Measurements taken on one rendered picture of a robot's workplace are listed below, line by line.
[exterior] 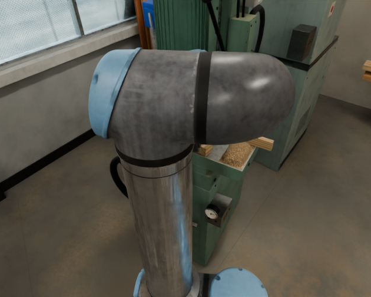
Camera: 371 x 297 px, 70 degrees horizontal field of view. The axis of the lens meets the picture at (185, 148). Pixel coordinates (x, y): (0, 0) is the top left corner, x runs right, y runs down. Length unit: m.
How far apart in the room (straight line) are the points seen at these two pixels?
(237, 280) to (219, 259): 1.03
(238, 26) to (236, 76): 0.82
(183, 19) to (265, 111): 0.64
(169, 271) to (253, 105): 0.39
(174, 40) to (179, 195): 0.64
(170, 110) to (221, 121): 0.06
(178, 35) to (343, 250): 1.63
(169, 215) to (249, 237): 1.48
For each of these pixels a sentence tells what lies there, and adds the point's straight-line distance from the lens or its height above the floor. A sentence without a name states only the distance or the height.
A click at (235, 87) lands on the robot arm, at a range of 0.30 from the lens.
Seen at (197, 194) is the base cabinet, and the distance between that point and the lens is 1.21.
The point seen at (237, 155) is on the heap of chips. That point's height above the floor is 0.93.
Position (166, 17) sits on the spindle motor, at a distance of 0.94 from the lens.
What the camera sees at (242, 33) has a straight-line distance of 1.12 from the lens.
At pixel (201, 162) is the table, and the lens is 1.05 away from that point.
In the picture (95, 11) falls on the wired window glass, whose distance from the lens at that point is 2.53.
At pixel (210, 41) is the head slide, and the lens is 1.10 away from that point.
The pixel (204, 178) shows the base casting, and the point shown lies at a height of 0.78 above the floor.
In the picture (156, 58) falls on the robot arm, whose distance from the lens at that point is 0.32.
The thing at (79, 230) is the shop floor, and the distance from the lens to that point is 2.02.
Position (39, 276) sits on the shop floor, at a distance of 1.96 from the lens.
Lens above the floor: 1.61
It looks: 42 degrees down
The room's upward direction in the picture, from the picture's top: 1 degrees counter-clockwise
